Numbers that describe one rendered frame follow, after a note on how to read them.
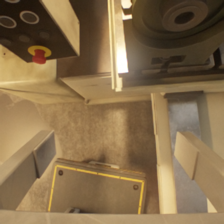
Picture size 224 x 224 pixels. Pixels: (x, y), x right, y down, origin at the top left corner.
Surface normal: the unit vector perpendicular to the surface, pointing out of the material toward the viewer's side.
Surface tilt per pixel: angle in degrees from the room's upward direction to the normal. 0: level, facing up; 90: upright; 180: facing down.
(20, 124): 0
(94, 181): 0
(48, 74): 0
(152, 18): 90
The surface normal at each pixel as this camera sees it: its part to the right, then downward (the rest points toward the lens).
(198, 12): 0.04, 0.99
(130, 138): -0.13, -0.15
